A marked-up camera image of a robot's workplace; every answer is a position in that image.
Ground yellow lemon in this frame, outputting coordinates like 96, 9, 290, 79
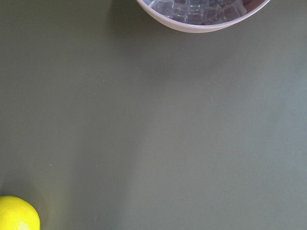
0, 196, 40, 230

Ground pink bowl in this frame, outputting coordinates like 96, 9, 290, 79
136, 0, 270, 34

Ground clear ice cubes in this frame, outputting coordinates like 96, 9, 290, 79
144, 0, 251, 25

